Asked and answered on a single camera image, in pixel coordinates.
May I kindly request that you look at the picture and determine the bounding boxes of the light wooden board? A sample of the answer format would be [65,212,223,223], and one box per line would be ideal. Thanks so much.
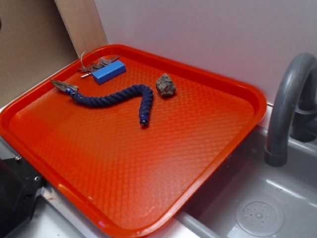
[54,0,108,57]

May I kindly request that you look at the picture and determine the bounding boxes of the orange plastic tray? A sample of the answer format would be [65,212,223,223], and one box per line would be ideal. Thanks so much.
[0,45,266,238]

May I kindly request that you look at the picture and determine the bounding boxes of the round sink drain cover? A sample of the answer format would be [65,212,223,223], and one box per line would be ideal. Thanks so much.
[235,196,284,238]

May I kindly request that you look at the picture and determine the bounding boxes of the gray curved faucet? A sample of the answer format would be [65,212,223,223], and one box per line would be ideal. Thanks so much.
[265,53,317,167]

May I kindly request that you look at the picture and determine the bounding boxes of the gray brown rock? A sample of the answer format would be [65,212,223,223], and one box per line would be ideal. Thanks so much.
[156,73,176,97]

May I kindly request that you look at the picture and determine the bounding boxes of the silver keys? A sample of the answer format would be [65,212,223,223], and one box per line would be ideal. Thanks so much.
[77,50,121,78]

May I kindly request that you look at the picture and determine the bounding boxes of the gray plastic sink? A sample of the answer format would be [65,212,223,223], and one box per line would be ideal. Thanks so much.
[176,127,317,238]

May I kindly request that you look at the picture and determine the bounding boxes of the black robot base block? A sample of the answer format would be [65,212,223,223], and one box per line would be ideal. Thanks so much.
[0,158,44,238]

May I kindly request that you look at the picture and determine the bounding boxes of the blue rectangular block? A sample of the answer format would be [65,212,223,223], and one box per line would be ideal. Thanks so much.
[92,60,126,84]

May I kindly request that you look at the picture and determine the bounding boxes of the dark blue twisted rope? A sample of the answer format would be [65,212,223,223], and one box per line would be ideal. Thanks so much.
[50,79,155,128]

